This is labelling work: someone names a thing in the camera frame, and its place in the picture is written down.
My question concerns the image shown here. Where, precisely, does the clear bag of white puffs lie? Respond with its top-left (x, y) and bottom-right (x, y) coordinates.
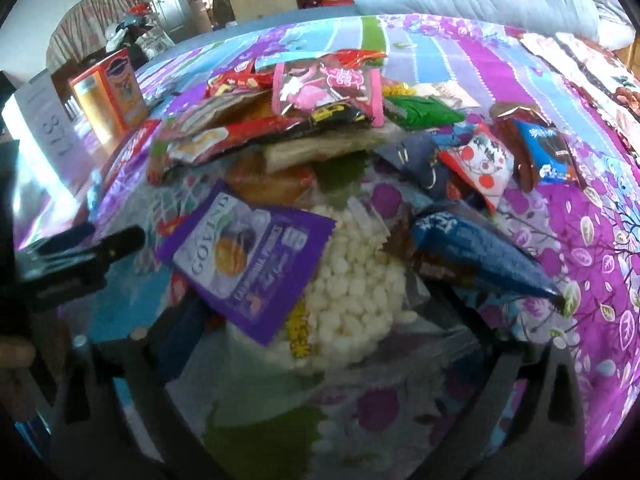
top-left (277, 202), bottom-right (418, 377)

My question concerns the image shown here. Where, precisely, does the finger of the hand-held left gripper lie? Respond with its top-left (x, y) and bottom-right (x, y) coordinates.
top-left (36, 221), bottom-right (97, 257)
top-left (80, 225), bottom-right (147, 281)

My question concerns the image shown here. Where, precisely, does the person's left hand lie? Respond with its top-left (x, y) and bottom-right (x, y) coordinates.
top-left (0, 331), bottom-right (37, 423)

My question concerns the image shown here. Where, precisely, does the arched pink headboard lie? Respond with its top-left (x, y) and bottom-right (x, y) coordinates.
top-left (46, 0), bottom-right (157, 70)

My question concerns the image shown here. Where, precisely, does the printed floral blanket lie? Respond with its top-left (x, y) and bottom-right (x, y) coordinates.
top-left (14, 11), bottom-right (640, 480)

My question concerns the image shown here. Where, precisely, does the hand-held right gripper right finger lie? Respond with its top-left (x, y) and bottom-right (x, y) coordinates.
top-left (400, 279), bottom-right (587, 480)

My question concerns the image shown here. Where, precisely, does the orange carton box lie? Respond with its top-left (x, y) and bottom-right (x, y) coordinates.
top-left (69, 49), bottom-right (149, 145)

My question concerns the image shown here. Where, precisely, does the pile of snack packets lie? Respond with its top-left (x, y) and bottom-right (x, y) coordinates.
top-left (146, 49), bottom-right (584, 348)

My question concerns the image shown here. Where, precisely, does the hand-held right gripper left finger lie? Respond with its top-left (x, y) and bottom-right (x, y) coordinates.
top-left (50, 294), bottom-right (222, 480)

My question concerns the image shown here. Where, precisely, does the white tall box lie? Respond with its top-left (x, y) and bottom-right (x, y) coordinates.
top-left (1, 71), bottom-right (107, 198)

